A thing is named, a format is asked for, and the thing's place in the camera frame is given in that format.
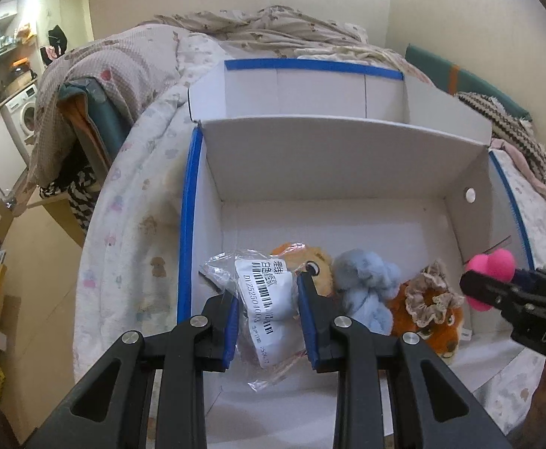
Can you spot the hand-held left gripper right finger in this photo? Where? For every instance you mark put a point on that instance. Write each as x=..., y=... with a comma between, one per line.
x=308, y=318

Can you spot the teal pillow orange stripe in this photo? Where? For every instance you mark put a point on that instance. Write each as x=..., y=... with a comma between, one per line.
x=432, y=68

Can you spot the checkered beige blanket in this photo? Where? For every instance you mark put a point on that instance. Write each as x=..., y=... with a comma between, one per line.
x=109, y=70

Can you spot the tall white cabinet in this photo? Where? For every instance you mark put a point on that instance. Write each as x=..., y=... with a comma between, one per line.
x=78, y=9

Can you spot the wooden side table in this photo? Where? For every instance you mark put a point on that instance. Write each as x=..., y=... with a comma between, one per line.
x=62, y=215

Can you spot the light blue plush toy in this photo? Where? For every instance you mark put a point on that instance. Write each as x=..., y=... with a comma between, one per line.
x=361, y=285

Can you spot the pink hanging garment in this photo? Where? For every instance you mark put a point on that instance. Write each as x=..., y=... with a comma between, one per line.
x=50, y=54

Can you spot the white wall cabinet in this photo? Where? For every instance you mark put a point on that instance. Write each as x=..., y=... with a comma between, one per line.
x=4, y=11

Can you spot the blue cardboard shoe box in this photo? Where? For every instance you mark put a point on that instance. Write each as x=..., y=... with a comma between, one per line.
x=338, y=163

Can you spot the white packet with barcode label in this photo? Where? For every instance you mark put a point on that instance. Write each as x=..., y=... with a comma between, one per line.
x=263, y=290

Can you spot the striped crochet blanket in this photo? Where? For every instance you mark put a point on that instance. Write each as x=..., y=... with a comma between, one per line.
x=516, y=126

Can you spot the black white striped cloth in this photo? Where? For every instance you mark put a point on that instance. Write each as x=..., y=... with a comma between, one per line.
x=78, y=201

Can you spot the pink cloth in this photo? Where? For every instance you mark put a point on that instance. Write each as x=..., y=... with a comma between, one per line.
x=534, y=173

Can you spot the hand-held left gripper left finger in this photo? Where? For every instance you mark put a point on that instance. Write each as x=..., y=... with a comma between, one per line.
x=230, y=332

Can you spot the orange fox plush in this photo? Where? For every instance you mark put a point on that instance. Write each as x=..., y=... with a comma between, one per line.
x=441, y=336

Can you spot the pink soft ball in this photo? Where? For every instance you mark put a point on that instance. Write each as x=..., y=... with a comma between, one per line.
x=492, y=264

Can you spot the dark hanging garment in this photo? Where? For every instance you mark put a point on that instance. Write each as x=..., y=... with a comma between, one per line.
x=57, y=35

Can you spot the yellow bear plush brown scarf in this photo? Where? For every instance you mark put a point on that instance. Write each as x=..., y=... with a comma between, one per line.
x=301, y=255

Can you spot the teal padded board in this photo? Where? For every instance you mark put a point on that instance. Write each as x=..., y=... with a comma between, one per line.
x=109, y=121

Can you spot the white washing machine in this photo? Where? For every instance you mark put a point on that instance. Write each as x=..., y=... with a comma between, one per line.
x=20, y=117

